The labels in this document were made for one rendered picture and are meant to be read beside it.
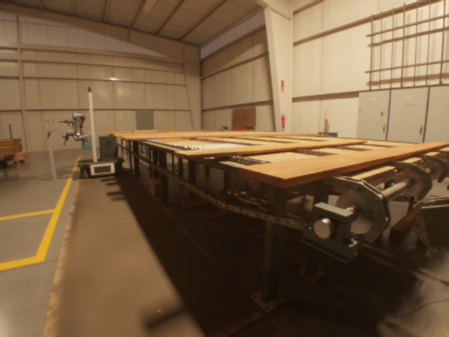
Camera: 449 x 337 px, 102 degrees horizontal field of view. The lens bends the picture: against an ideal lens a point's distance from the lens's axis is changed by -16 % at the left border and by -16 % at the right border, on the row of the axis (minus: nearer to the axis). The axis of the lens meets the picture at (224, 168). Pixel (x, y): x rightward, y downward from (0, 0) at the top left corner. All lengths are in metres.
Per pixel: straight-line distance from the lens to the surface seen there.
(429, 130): 6.22
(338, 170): 0.82
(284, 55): 8.90
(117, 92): 13.66
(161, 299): 1.48
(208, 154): 1.12
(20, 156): 9.25
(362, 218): 0.77
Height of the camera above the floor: 1.01
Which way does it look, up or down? 11 degrees down
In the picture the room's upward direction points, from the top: straight up
